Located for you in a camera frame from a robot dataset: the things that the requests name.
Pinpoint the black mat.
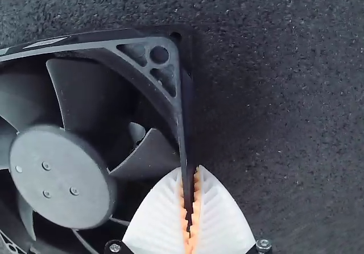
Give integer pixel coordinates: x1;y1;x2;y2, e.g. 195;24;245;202
0;0;364;254

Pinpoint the black square fan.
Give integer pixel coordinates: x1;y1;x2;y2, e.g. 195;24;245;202
0;26;200;254

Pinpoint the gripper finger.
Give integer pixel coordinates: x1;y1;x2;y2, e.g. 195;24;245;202
194;164;274;254
104;166;188;254

